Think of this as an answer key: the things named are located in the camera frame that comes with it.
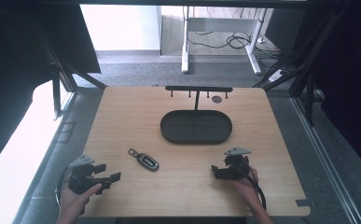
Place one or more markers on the black metal frame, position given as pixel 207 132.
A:
pixel 308 68
pixel 60 81

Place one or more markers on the grey round table grommet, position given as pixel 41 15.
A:
pixel 216 99

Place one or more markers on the black key rack with tray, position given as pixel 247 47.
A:
pixel 196 127

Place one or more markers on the aluminium floor rail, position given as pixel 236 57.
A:
pixel 327 161

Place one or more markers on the person's right hand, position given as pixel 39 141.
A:
pixel 246 188

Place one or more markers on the grey floor socket plate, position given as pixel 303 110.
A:
pixel 66 132

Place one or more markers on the person's left hand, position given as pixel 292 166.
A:
pixel 74 200

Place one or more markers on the white desk frame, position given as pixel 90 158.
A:
pixel 221 25

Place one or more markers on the black car key fob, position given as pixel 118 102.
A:
pixel 146 161

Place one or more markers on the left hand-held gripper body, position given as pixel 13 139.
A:
pixel 81 174

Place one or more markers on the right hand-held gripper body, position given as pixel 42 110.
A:
pixel 238 163

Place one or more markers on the white power strip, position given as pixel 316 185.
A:
pixel 277 75

